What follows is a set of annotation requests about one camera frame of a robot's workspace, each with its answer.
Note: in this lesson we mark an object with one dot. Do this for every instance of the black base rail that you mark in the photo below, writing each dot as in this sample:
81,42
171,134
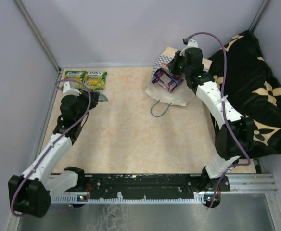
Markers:
141,193

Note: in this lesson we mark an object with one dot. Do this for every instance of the blue checkered paper bag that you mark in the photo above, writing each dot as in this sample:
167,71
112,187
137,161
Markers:
181,96

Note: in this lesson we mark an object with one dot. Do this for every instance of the aluminium frame rail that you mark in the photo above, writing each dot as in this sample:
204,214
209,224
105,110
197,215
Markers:
230,183

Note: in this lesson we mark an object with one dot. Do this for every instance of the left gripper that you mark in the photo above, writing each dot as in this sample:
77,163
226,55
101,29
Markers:
94,98

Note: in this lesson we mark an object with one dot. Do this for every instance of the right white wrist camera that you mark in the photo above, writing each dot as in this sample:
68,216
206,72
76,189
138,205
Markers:
189,43

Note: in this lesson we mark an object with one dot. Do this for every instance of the teal snack bag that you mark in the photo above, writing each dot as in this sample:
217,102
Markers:
102,97

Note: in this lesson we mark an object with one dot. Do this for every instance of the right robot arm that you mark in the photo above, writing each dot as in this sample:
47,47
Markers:
235,135

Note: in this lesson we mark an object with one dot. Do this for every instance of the green candy bag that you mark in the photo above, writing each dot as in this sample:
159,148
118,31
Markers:
95,79
76,75

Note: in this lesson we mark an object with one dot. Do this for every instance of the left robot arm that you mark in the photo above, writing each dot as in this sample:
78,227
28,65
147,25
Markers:
32,192

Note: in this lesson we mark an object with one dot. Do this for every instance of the purple snack bag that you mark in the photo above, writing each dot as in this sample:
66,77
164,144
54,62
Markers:
166,79

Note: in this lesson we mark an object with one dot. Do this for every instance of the black floral blanket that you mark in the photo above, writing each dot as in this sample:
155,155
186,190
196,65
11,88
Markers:
252,90

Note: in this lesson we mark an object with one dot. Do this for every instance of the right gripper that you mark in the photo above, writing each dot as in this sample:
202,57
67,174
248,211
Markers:
172,64

